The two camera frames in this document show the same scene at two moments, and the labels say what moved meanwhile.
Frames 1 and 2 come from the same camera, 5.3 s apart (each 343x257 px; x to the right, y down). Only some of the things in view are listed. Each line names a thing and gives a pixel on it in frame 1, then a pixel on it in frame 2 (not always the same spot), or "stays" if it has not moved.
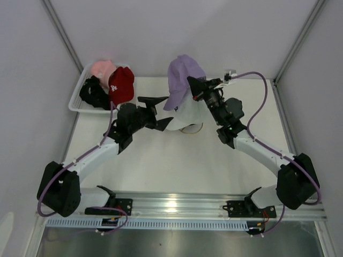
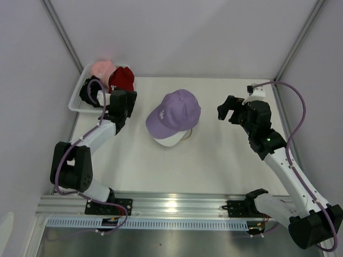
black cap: [93, 92] stays
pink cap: [102, 69] stays
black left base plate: [125, 204] stays
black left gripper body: [146, 117] → [131, 100]
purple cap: [181, 67] → [180, 111]
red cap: [121, 85] stays
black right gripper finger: [198, 86] → [231, 103]
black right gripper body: [214, 100] → [243, 120]
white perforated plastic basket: [75, 104] stays
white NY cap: [189, 112] → [172, 140]
